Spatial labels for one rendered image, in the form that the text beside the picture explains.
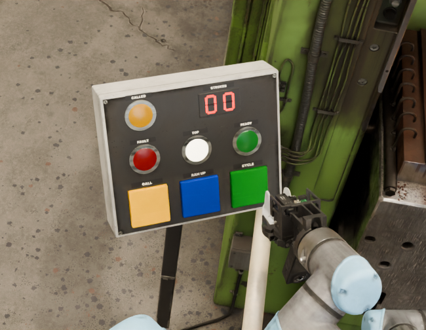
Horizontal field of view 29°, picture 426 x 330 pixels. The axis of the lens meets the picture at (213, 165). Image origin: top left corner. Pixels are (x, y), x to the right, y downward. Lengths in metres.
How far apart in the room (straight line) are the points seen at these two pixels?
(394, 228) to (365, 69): 0.36
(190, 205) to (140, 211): 0.10
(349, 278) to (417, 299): 0.92
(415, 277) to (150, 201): 0.75
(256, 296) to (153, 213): 0.44
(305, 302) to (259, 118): 0.46
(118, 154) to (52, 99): 1.61
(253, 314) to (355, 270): 0.70
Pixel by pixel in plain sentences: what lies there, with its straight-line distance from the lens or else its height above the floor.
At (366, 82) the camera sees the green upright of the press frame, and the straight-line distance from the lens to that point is 1.80.
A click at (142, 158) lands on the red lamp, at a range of 1.51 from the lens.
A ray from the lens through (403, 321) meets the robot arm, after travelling 1.59.
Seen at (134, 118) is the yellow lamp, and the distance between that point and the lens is 1.48.
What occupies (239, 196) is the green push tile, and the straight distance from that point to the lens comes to 1.59.
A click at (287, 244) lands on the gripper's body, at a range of 1.38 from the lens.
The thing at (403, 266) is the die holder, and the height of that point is 0.68.
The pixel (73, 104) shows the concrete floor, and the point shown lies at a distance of 3.08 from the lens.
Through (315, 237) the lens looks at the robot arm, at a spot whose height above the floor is 1.22.
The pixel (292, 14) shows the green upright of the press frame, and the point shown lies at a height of 1.20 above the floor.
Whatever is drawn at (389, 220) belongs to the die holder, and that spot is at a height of 0.85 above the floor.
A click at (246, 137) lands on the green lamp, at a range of 1.56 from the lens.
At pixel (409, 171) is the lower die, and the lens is 1.79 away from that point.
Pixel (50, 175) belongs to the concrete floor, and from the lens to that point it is 2.87.
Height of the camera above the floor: 2.27
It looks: 51 degrees down
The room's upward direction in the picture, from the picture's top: 10 degrees clockwise
